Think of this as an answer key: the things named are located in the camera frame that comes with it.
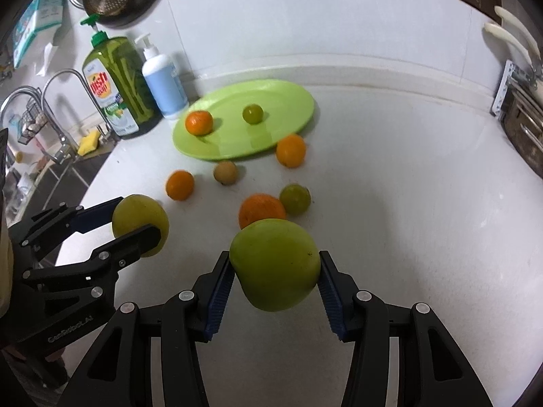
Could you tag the green apple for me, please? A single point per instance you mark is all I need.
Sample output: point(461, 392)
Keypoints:
point(273, 263)

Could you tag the steel kitchen sink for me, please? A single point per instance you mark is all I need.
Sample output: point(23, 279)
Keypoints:
point(63, 176)

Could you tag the yellow sponge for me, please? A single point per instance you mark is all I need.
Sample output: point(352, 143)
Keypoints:
point(88, 143)

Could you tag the thin gooseneck steel faucet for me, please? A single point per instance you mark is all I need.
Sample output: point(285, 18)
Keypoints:
point(59, 75)

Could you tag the green dish soap bottle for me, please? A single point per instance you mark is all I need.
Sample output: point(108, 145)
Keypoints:
point(118, 80)

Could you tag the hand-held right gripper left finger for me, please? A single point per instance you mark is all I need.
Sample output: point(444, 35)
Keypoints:
point(218, 301)

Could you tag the light green oval plate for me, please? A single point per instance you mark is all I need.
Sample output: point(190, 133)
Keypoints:
point(280, 106)

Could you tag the white pot rack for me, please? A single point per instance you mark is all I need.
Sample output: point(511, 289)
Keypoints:
point(502, 89)

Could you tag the small brown round fruit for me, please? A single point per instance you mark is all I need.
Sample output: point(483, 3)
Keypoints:
point(225, 172)

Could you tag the teal tissue package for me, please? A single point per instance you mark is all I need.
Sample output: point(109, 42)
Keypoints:
point(34, 25)

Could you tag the green tangerine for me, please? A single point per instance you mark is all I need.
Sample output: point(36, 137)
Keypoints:
point(253, 114)
point(295, 198)

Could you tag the white pump lotion bottle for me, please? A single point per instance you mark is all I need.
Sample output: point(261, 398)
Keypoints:
point(163, 82)

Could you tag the large orange tangerine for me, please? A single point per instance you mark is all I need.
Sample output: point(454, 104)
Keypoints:
point(258, 207)

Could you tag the yellow-green apple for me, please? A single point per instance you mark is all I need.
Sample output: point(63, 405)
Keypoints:
point(140, 214)

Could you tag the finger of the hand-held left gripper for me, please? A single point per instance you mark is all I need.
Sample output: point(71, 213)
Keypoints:
point(135, 242)
point(95, 217)

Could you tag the large steel kitchen faucet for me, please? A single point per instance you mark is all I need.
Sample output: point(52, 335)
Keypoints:
point(19, 93)

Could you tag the large steel pot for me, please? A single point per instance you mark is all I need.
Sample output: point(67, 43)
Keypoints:
point(524, 123)

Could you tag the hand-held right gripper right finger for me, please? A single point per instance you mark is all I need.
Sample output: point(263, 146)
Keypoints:
point(333, 305)

